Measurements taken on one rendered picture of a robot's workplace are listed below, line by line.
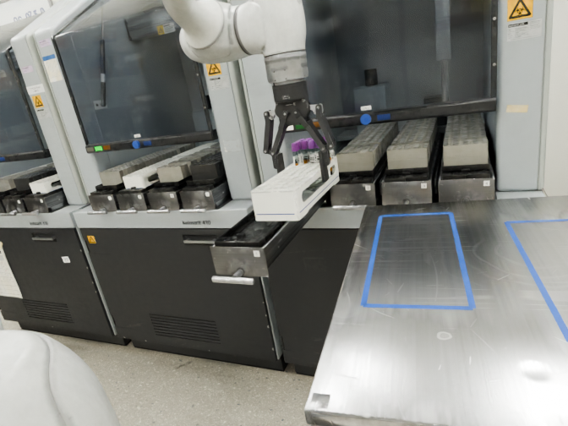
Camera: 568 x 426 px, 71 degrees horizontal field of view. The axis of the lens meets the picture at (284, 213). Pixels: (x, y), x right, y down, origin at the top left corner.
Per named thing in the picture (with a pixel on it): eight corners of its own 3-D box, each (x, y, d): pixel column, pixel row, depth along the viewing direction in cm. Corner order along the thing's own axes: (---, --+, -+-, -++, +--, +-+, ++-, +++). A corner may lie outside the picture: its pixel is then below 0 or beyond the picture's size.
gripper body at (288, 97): (264, 86, 85) (271, 129, 88) (301, 80, 82) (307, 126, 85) (277, 83, 92) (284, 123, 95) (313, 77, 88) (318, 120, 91)
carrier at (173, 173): (188, 180, 151) (183, 165, 149) (184, 182, 149) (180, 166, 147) (163, 182, 156) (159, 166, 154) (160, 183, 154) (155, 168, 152)
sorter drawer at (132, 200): (212, 166, 215) (209, 149, 213) (234, 164, 210) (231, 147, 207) (112, 215, 153) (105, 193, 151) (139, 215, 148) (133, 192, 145)
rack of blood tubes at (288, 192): (303, 181, 108) (301, 158, 106) (340, 179, 104) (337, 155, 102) (253, 221, 82) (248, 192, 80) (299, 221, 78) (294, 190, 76)
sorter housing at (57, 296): (137, 252, 317) (68, 31, 264) (227, 255, 283) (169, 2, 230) (8, 336, 227) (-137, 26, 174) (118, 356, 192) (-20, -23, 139)
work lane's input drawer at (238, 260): (310, 183, 150) (307, 161, 147) (346, 182, 144) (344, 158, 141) (205, 285, 88) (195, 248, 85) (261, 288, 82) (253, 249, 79)
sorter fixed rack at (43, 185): (85, 177, 205) (82, 166, 203) (100, 176, 201) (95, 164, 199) (33, 196, 180) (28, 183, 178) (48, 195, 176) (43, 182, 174)
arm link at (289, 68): (297, 51, 79) (301, 82, 81) (311, 49, 87) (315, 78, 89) (256, 58, 83) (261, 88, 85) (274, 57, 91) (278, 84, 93)
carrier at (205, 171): (221, 178, 145) (218, 161, 143) (219, 180, 143) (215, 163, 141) (195, 179, 150) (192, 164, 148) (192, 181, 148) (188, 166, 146)
